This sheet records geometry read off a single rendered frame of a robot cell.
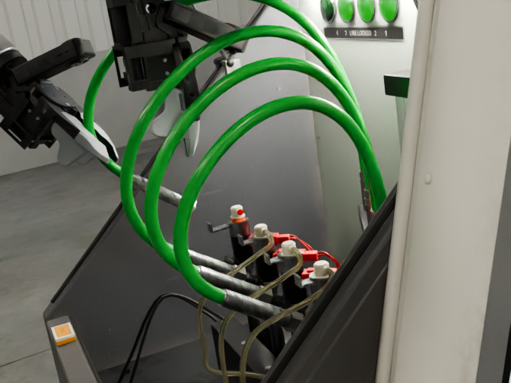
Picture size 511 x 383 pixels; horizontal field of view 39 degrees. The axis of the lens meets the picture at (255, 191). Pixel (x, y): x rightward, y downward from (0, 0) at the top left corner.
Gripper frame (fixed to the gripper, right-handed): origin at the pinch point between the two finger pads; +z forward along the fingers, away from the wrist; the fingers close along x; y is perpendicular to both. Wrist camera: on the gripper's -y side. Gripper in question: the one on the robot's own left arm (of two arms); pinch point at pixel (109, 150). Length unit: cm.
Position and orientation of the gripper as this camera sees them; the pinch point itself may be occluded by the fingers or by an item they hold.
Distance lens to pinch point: 104.3
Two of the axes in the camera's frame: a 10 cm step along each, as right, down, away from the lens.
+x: -2.4, 0.8, -9.7
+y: -6.4, 7.4, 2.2
